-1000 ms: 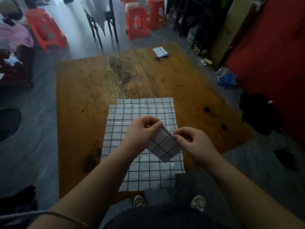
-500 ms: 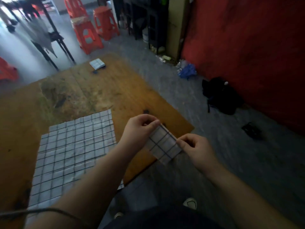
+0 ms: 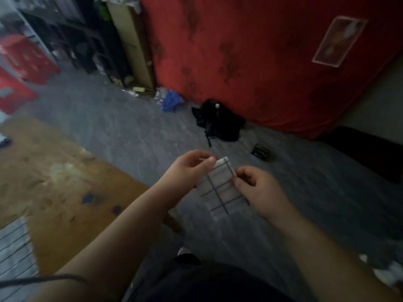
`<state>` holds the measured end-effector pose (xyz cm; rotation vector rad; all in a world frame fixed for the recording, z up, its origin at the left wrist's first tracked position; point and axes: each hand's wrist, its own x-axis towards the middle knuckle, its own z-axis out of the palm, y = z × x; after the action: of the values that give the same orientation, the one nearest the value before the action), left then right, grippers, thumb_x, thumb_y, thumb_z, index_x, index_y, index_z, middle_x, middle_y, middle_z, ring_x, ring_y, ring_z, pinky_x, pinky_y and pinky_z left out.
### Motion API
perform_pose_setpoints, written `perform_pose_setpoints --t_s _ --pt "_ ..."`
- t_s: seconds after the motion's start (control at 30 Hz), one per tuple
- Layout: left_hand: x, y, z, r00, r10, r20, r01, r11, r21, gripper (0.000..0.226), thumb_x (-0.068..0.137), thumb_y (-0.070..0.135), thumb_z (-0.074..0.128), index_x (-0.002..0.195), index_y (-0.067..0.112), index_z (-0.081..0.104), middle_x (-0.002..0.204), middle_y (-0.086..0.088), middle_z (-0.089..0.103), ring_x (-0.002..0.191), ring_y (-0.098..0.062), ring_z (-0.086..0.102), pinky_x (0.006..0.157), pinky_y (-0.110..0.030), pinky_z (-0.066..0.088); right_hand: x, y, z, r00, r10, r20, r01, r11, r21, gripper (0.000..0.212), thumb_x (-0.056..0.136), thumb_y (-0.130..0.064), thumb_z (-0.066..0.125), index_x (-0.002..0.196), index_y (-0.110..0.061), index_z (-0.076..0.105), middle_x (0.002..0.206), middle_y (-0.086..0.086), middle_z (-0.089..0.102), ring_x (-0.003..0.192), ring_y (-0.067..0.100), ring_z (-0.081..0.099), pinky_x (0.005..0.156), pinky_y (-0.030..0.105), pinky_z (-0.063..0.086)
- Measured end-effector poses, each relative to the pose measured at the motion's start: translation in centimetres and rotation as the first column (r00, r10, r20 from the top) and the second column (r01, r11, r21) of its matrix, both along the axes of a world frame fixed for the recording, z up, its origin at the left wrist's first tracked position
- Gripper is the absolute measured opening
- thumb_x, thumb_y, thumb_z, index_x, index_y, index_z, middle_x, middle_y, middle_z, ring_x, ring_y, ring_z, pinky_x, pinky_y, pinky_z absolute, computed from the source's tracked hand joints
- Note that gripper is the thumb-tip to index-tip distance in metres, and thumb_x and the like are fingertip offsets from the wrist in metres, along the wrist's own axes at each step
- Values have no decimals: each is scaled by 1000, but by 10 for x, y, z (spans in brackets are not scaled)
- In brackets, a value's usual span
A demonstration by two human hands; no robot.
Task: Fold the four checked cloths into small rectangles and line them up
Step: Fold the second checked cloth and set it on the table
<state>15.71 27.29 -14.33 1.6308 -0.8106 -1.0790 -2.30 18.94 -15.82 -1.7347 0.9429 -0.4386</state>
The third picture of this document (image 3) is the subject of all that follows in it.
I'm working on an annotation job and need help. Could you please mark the person's left hand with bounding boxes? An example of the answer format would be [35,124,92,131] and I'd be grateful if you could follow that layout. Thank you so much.
[156,150,218,207]

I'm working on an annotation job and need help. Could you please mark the person's right hand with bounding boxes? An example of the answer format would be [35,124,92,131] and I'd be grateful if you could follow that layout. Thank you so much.
[231,166,294,224]

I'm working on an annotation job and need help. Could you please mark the white checked cloth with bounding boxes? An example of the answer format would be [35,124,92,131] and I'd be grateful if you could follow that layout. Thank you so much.
[196,156,250,217]

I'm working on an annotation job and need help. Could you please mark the person's left forearm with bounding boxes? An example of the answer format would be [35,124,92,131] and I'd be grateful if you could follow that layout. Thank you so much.
[30,182,183,302]

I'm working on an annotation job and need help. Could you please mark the person's right forearm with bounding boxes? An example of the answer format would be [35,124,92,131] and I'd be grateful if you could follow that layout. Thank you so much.
[268,208,403,302]

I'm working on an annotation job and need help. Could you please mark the small black box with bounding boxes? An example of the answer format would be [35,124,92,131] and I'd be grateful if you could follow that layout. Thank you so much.
[251,143,272,161]

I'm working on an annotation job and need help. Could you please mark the black bag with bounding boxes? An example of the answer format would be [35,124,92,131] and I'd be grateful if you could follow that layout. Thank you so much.
[191,98,246,147]

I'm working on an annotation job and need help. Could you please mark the blue plastic bag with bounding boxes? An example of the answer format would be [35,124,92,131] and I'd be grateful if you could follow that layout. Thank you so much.
[161,90,186,113]

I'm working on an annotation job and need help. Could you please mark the person's black shorts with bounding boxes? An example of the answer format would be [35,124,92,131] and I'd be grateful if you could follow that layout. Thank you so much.
[124,253,295,302]

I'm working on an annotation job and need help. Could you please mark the red fabric covered mattress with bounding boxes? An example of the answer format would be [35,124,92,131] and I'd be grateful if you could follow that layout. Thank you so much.
[141,0,403,140]

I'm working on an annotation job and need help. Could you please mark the wooden table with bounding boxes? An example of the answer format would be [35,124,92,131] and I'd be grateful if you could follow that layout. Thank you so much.
[0,116,184,277]

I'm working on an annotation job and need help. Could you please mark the tall cardboard box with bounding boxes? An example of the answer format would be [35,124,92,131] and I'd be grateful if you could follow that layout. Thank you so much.
[105,0,157,90]

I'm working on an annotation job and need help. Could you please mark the crumpled white paper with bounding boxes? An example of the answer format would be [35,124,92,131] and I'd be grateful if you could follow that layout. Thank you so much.
[359,253,403,288]

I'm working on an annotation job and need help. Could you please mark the dark metal shelf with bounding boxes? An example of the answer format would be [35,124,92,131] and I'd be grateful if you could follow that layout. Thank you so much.
[13,0,109,74]

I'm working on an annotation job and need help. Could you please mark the red plastic crate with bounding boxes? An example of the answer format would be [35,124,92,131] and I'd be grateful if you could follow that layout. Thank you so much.
[0,34,61,85]
[0,67,38,115]

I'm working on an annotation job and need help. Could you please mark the white lined cloth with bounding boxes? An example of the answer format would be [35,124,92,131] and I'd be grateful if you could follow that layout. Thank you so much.
[0,217,40,302]

